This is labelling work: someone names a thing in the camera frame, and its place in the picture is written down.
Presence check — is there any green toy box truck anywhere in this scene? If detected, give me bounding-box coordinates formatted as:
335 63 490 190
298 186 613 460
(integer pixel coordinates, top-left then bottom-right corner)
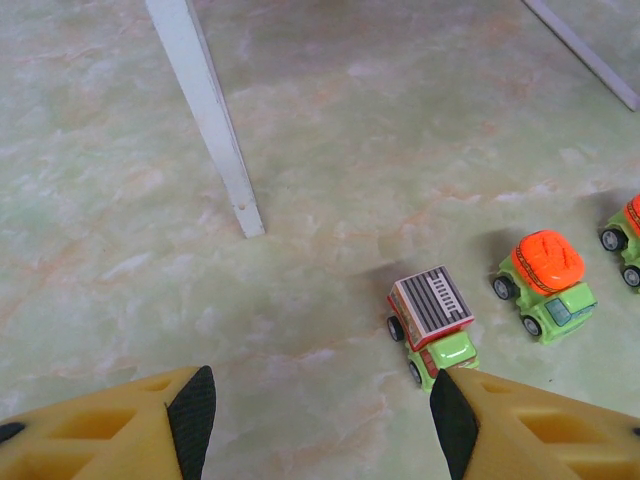
387 264 480 394

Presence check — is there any green orange mixer truck toy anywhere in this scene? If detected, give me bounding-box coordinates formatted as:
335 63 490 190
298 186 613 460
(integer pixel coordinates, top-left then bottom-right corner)
492 229 599 345
599 193 640 294

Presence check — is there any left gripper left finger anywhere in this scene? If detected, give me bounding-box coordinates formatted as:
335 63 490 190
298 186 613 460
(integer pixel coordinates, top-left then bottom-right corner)
0 365 216 480

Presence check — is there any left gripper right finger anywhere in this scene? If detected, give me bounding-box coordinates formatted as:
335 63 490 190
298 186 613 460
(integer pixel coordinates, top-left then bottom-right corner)
429 368 640 480

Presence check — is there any wooden shelf white frame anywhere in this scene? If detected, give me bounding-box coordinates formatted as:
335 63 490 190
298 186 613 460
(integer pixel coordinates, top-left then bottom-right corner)
144 0 640 239

